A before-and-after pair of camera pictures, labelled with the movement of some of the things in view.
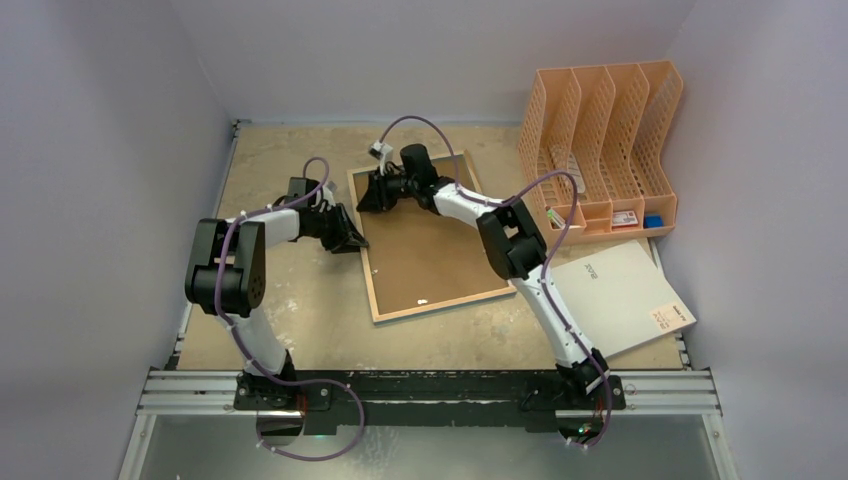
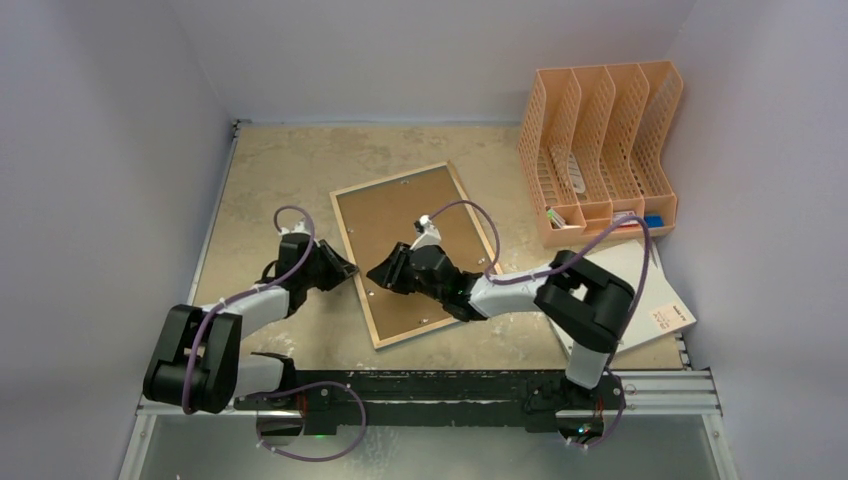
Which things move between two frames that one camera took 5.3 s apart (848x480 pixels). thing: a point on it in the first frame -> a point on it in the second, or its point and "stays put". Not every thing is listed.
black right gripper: [383, 189] -> [403, 268]
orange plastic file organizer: [599, 147] stays put
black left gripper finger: [354, 240] -> [336, 267]
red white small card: [624, 218] stays put
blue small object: [653, 221] stays put
